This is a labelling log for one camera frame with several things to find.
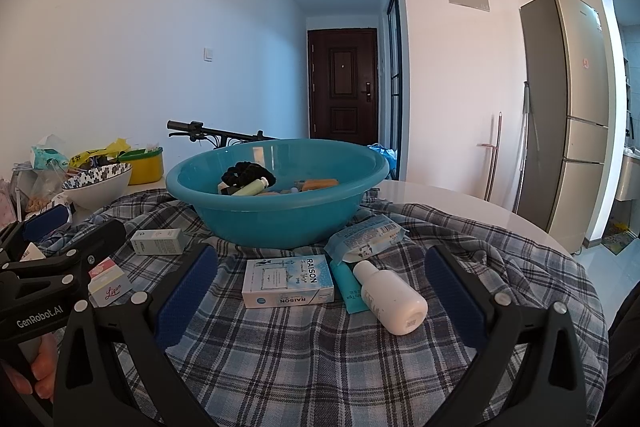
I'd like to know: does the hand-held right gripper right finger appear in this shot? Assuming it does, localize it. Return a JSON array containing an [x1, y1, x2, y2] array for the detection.
[[424, 244, 590, 427]]

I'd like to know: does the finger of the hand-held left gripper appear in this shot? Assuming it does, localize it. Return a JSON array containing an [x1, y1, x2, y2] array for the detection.
[[0, 221, 127, 291], [0, 205, 74, 258]]

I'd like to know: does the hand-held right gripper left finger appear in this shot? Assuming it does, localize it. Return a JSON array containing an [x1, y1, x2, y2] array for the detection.
[[50, 243, 221, 427]]

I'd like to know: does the red and white box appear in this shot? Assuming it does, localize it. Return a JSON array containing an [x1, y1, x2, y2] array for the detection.
[[88, 258, 133, 308]]

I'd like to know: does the white bottle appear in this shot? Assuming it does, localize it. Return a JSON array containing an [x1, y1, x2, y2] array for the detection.
[[352, 260, 429, 336]]

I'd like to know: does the blue plastic basin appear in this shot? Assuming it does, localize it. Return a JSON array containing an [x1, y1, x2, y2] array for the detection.
[[165, 138, 391, 250]]

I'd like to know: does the light green tube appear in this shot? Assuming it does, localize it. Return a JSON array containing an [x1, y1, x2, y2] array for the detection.
[[230, 177, 270, 198]]

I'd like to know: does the white round desktop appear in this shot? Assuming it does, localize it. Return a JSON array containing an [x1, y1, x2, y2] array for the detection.
[[115, 179, 571, 258]]

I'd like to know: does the person's left hand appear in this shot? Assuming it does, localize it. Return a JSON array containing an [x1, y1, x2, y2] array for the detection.
[[0, 334, 60, 403]]

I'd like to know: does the clear snack bag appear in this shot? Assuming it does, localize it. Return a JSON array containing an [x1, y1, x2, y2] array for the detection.
[[10, 167, 66, 215]]

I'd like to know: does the blue floral bowl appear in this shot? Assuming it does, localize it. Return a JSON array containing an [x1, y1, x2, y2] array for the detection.
[[61, 163, 133, 210]]

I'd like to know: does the grey-green small box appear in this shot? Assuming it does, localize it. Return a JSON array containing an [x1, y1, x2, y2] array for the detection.
[[131, 228, 185, 256]]

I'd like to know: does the teal tissue packet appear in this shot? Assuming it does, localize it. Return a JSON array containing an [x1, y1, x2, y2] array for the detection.
[[31, 134, 71, 170]]

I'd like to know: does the yellow plastic bag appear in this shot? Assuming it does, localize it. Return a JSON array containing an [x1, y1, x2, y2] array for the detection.
[[67, 138, 132, 170]]

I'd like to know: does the yellow container with green lid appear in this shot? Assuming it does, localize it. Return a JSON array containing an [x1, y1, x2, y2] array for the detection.
[[120, 147, 165, 186]]

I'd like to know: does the light blue flat box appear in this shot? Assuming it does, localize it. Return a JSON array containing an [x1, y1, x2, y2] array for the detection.
[[242, 254, 335, 309]]

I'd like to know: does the blue wet wipes packet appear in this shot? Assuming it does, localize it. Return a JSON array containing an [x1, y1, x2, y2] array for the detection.
[[324, 214, 407, 265]]

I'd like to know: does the teal tube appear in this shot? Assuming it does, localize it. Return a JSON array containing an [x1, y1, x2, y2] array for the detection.
[[329, 259, 371, 314]]

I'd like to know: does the blue plaid cloth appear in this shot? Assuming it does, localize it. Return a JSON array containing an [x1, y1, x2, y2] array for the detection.
[[37, 187, 611, 427]]

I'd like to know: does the black scrunchie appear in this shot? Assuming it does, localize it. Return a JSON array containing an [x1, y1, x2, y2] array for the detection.
[[221, 162, 277, 195]]

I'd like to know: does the black bicycle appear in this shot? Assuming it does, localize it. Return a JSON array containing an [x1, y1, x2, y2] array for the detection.
[[166, 120, 281, 150]]

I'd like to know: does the metal rack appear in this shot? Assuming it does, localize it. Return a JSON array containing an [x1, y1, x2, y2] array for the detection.
[[477, 111, 503, 202]]

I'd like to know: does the blue plastic bag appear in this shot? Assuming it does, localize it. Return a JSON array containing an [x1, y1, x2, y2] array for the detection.
[[367, 143, 398, 180]]

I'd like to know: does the grey pole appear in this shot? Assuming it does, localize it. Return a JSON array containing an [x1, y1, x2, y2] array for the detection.
[[512, 82, 531, 212]]

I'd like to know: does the orange sponge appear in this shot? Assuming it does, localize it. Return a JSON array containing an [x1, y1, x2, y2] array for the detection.
[[300, 178, 340, 192]]

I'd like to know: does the patterned floor mat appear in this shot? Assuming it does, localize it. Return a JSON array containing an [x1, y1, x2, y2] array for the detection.
[[600, 229, 640, 255]]

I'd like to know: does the person's dark clothing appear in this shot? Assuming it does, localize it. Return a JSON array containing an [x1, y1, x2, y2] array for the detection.
[[605, 279, 640, 427]]

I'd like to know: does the white washbasin cabinet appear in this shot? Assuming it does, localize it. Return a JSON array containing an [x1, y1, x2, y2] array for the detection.
[[615, 152, 640, 202]]

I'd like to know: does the silver refrigerator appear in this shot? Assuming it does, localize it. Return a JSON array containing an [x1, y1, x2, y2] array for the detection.
[[517, 0, 621, 253]]

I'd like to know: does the dark brown door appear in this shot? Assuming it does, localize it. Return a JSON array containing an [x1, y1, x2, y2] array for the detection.
[[307, 28, 378, 145]]

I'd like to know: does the black framed glass door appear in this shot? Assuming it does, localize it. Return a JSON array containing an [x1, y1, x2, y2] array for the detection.
[[385, 0, 406, 180]]

